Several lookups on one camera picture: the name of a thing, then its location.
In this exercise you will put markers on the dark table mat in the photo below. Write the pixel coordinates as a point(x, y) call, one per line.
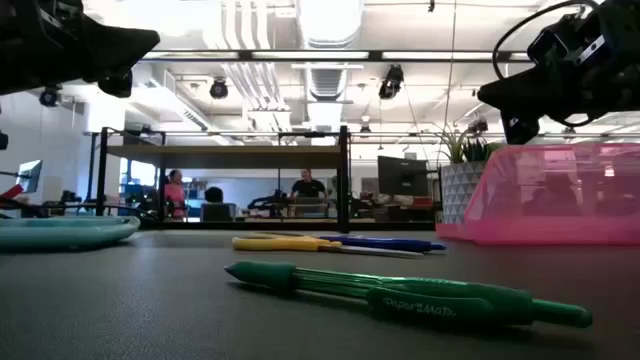
point(100, 305)

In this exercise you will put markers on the black computer monitor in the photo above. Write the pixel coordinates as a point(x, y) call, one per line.
point(402, 176)

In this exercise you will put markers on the black overhead rail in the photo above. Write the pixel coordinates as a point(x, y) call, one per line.
point(320, 55)

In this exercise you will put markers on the succulent in white patterned pot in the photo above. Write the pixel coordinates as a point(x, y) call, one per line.
point(460, 190)

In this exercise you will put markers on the blue ballpoint pen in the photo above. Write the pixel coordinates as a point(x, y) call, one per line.
point(390, 244)

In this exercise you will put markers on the wooden shelf with black legs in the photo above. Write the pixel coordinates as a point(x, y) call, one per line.
point(225, 156)

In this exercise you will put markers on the green ballpoint pen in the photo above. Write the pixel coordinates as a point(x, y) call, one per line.
point(425, 297)

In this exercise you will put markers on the black ceiling spotlight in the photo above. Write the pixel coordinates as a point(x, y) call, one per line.
point(48, 97)
point(391, 82)
point(219, 89)

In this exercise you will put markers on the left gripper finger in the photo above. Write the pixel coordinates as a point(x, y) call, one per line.
point(115, 45)

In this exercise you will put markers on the light blue calculator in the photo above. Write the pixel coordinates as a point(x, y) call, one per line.
point(65, 232)

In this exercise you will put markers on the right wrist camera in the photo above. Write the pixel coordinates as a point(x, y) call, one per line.
point(520, 131)

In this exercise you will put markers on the transparent pink pencil case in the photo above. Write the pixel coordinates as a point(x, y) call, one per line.
point(550, 200)

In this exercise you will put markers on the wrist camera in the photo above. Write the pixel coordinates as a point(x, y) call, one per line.
point(520, 131)
point(116, 84)

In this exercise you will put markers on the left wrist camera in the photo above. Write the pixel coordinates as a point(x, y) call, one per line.
point(116, 84)

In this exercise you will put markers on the person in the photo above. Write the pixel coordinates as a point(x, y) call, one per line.
point(175, 195)
point(214, 195)
point(307, 187)

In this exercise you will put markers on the small tilted monitor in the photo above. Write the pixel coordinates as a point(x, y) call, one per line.
point(31, 176)

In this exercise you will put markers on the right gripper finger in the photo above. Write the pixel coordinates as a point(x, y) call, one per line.
point(520, 95)

